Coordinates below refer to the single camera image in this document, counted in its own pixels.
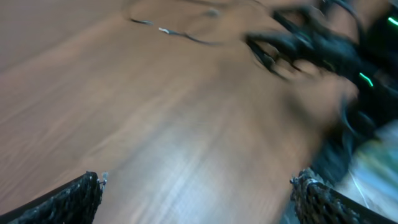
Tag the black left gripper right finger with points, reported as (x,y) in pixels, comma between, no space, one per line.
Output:
(315,202)

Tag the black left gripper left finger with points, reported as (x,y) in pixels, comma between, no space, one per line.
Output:
(74,202)

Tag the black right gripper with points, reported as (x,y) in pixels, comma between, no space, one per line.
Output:
(308,41)

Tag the black USB cable thick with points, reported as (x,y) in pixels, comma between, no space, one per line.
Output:
(149,23)

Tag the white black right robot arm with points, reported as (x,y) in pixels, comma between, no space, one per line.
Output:
(376,104)

